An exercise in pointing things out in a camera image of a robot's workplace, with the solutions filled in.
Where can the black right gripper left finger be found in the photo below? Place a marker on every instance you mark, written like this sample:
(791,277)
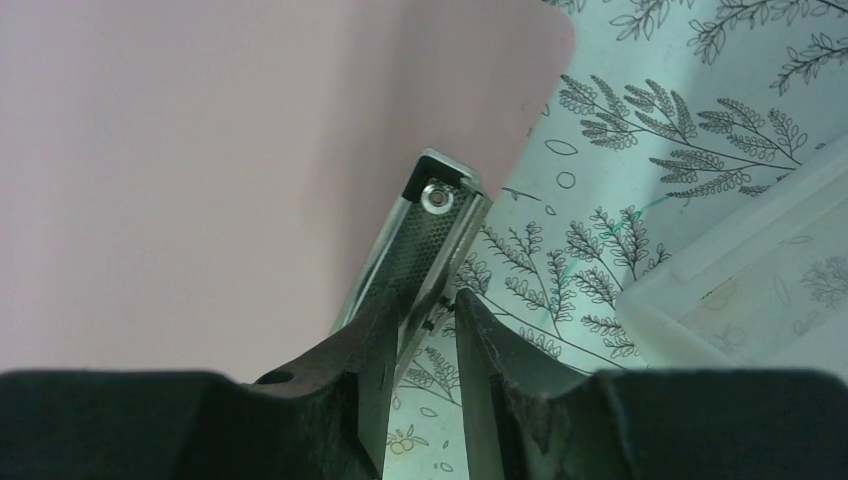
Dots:
(322,415)

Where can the floral patterned table mat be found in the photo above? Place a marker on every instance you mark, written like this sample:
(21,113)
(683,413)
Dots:
(671,116)

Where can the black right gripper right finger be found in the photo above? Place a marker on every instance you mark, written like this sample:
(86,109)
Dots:
(529,416)

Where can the white plastic drawer organizer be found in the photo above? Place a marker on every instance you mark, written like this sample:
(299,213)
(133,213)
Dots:
(766,287)

